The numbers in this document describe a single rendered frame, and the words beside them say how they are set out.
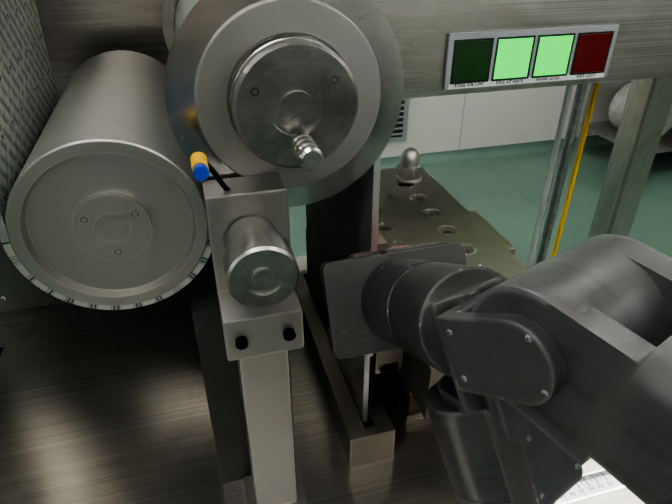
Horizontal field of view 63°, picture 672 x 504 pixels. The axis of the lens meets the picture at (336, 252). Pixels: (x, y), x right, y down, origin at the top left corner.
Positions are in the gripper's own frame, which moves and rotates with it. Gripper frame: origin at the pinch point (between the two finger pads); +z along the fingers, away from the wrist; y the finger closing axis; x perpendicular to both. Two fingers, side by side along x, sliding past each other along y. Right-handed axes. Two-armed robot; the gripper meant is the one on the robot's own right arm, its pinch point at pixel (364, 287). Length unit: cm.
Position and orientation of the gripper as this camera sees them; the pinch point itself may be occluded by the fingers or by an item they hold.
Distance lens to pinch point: 46.0
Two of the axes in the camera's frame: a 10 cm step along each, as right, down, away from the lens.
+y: 9.7, -1.4, 2.2
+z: -2.3, -0.3, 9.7
